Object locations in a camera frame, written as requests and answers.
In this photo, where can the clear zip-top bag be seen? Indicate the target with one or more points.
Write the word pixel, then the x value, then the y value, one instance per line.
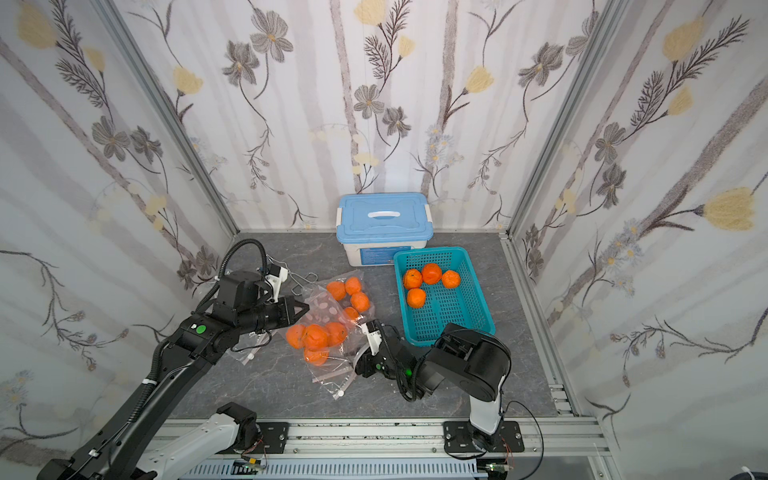
pixel 337 374
pixel 249 345

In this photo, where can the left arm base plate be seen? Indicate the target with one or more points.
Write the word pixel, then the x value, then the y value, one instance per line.
pixel 261 437

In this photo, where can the white slotted cable duct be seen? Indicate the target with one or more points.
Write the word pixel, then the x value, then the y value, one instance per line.
pixel 408 468

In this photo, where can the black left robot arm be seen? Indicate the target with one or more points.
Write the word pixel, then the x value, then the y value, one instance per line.
pixel 244 299

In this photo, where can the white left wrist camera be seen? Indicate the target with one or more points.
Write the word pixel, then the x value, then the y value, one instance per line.
pixel 276 275

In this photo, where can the aluminium mounting rail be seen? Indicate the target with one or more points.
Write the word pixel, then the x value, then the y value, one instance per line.
pixel 555 448

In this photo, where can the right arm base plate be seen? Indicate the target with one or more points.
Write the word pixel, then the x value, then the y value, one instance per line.
pixel 461 438

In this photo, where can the blue lidded storage box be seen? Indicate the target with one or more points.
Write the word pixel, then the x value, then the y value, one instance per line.
pixel 372 228

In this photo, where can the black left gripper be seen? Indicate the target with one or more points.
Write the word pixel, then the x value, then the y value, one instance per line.
pixel 285 310

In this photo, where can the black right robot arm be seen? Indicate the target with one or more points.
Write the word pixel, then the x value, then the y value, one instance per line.
pixel 475 362

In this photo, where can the teal plastic basket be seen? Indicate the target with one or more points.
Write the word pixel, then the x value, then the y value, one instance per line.
pixel 464 305

